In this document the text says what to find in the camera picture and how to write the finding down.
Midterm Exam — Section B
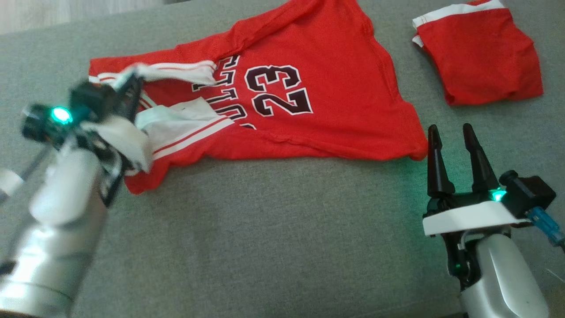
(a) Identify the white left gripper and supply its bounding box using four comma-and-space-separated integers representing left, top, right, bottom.
82, 74, 153, 208

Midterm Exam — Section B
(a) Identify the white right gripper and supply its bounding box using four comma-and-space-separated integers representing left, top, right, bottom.
422, 123, 531, 292

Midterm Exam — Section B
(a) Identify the red shorts white stripe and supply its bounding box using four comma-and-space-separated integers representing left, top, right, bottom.
412, 0, 544, 106

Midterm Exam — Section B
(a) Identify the red jersey number 23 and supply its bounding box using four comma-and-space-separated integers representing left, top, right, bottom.
88, 0, 429, 195

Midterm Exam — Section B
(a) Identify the large grey sofa seat cushion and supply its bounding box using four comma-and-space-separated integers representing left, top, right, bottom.
0, 0, 565, 318

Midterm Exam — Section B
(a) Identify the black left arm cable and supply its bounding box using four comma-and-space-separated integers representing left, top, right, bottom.
0, 144, 51, 204

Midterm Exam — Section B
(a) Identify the white cable clip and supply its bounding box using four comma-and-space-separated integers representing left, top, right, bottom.
0, 169, 24, 198

